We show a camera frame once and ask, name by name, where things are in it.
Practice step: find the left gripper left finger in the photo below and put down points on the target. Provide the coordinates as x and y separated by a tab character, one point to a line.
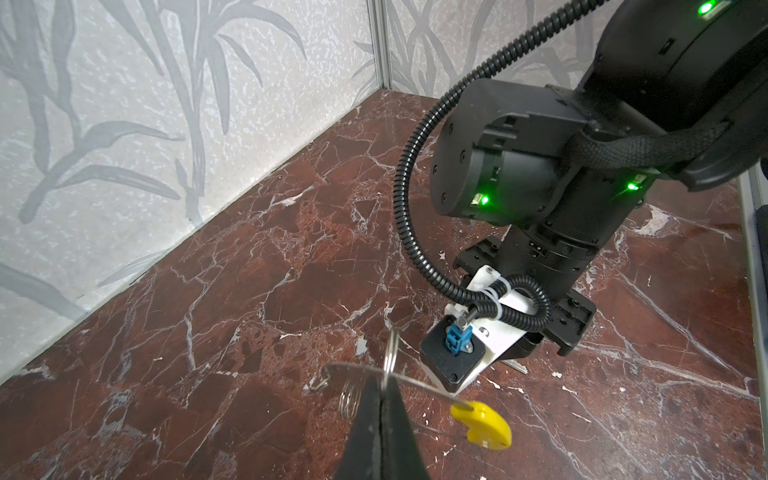
362	456

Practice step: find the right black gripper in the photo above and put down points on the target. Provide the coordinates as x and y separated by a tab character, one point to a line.
571	316

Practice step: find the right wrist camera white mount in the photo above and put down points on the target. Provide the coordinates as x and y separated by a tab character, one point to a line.
474	342

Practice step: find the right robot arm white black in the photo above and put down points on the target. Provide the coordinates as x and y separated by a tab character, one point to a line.
677	91

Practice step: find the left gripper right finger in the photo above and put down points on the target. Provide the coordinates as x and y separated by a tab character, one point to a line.
400	457

